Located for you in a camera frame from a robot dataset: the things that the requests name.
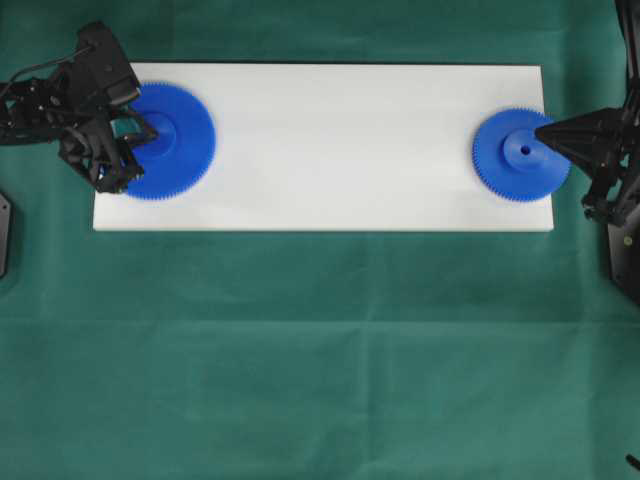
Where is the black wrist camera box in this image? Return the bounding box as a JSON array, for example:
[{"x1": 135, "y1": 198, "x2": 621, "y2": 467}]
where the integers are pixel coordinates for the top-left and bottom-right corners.
[{"x1": 68, "y1": 21, "x2": 140, "y2": 112}]

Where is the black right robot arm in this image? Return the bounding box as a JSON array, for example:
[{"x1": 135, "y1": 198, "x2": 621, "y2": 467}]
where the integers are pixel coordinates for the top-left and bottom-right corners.
[{"x1": 534, "y1": 1, "x2": 639, "y2": 227}]

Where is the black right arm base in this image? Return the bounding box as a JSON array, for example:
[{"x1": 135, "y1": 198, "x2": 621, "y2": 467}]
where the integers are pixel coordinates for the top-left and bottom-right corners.
[{"x1": 607, "y1": 189, "x2": 639, "y2": 304}]

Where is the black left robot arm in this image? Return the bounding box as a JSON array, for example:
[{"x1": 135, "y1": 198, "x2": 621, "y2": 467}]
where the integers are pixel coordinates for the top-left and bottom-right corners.
[{"x1": 1, "y1": 62, "x2": 158, "y2": 194}]

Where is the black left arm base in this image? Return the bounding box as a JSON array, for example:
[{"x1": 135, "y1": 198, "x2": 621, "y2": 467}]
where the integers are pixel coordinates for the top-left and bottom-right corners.
[{"x1": 0, "y1": 193, "x2": 13, "y2": 278}]

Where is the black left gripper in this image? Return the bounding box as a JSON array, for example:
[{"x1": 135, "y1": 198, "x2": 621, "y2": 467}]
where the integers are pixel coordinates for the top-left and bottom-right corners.
[{"x1": 49, "y1": 106, "x2": 158, "y2": 194}]

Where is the small blue gear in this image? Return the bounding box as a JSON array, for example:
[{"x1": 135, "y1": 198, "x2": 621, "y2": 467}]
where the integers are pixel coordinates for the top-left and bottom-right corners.
[{"x1": 472, "y1": 108, "x2": 571, "y2": 202}]

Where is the white rectangular board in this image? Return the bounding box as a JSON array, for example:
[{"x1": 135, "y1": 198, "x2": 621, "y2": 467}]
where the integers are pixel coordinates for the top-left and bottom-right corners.
[{"x1": 93, "y1": 62, "x2": 554, "y2": 232}]

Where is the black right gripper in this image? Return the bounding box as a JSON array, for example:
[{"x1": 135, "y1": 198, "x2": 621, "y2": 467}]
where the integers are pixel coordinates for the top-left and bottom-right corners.
[{"x1": 535, "y1": 94, "x2": 639, "y2": 225}]

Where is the large blue gear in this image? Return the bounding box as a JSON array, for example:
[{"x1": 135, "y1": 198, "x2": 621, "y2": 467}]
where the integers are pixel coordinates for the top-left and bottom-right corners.
[{"x1": 126, "y1": 82, "x2": 216, "y2": 201}]

